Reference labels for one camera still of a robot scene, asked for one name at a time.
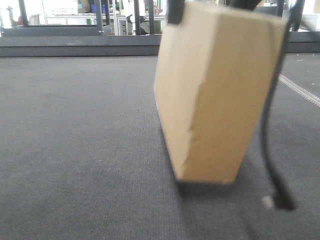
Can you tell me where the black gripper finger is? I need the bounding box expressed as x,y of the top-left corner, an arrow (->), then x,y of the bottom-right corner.
167,0 -> 185,25

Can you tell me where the brown cardboard box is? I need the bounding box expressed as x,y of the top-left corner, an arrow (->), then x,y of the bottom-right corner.
154,2 -> 286,184

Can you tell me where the dark grey conveyor belt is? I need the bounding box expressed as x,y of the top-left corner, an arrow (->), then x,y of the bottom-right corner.
0,54 -> 320,240

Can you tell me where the grey conveyor side rail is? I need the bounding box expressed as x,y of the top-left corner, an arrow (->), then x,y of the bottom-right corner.
0,32 -> 320,58

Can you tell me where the black hanging cable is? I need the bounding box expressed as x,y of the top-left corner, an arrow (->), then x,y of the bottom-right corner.
260,0 -> 306,211

